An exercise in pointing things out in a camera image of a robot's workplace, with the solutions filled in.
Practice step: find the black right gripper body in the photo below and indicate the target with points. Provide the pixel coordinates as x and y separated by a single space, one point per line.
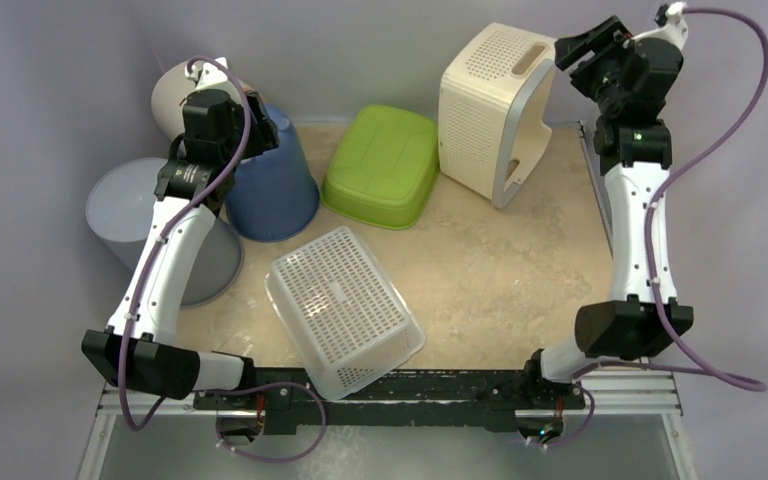
582 48

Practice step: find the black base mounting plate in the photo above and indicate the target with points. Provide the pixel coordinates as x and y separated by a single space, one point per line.
498 401

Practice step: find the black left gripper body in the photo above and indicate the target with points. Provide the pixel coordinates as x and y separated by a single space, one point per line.
235 144

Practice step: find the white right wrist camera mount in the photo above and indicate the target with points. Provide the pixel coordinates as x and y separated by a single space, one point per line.
671 24

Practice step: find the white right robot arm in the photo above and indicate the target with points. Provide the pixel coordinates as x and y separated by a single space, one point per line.
641 316

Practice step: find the cream perforated basket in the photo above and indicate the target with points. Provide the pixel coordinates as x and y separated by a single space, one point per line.
492 100

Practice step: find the aluminium rail frame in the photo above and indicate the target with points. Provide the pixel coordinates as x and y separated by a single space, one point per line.
636 390

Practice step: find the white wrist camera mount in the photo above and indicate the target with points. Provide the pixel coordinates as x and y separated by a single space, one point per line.
671 24
206 75

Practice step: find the round drawer box orange yellow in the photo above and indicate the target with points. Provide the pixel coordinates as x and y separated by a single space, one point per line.
170 94

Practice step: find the grey plastic bucket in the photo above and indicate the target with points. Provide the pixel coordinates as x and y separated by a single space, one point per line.
119 210

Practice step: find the green and white tray basket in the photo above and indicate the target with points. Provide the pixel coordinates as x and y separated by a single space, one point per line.
384 168

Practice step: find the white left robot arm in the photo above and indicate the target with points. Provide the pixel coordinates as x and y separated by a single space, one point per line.
137 348

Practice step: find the blue plastic bucket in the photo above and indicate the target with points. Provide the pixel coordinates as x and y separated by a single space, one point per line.
275 195

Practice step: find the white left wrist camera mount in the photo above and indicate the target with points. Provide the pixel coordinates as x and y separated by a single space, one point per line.
206 75

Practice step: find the white perforated basket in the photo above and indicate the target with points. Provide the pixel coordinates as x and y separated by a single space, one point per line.
349 324

